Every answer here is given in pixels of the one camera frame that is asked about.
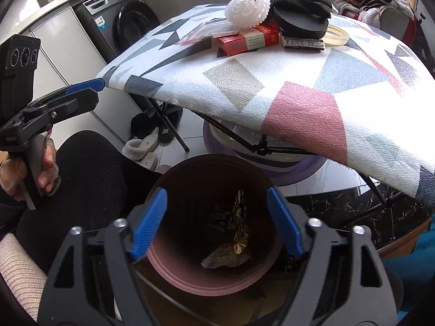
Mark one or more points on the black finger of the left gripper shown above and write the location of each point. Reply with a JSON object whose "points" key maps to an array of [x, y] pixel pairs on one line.
{"points": [[60, 105]]}

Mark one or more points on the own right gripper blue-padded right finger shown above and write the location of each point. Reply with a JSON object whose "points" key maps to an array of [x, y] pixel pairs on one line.
{"points": [[310, 240]]}

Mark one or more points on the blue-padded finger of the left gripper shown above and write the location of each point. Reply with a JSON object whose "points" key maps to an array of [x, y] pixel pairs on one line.
{"points": [[96, 85]]}

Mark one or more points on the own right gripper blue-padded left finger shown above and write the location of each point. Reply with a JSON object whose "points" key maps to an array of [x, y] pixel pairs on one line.
{"points": [[126, 241]]}

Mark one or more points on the white foam fruit net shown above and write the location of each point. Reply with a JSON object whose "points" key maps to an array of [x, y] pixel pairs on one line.
{"points": [[247, 13]]}

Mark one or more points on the red cigarette box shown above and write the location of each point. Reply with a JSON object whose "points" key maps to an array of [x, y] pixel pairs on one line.
{"points": [[248, 39]]}

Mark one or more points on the small black printed packet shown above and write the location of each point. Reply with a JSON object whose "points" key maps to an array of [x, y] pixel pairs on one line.
{"points": [[303, 43]]}

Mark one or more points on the cream plastic jar lid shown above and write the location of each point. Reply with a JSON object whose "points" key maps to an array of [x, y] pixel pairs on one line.
{"points": [[335, 36]]}

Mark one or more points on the clear blister pack red card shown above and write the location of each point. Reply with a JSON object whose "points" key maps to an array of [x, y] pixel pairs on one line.
{"points": [[211, 29]]}

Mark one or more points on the black cloth glove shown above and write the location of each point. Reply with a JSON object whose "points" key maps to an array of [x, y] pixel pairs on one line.
{"points": [[318, 8]]}

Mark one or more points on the brown round trash bin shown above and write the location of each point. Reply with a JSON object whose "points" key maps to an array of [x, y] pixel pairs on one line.
{"points": [[200, 193]]}

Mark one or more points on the person's left hand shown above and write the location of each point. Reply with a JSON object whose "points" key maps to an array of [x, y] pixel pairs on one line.
{"points": [[13, 172]]}

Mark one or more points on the black shoe under table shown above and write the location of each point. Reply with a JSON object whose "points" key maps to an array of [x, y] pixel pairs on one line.
{"points": [[143, 124]]}

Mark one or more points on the grey front-load washing machine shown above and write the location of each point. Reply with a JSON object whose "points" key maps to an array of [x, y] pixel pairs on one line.
{"points": [[115, 25]]}

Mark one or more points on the grey fluffy slipper far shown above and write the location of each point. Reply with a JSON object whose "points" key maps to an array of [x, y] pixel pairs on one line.
{"points": [[135, 149]]}

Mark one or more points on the grey fluffy slipper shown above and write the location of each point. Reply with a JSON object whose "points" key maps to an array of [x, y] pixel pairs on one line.
{"points": [[135, 149], [149, 161]]}

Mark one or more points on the black folding table leg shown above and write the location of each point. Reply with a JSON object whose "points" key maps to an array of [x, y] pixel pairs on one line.
{"points": [[163, 115]]}

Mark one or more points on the grey fluffy slipper near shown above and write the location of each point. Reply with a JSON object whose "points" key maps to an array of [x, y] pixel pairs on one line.
{"points": [[149, 161]]}

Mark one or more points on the geometric patterned table cloth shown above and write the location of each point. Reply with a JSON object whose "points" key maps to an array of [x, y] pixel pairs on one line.
{"points": [[368, 104]]}

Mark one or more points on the chair piled with clothes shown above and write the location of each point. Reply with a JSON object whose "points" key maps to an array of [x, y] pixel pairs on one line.
{"points": [[395, 17]]}

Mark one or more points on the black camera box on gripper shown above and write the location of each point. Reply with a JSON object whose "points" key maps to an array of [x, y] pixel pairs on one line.
{"points": [[19, 59]]}

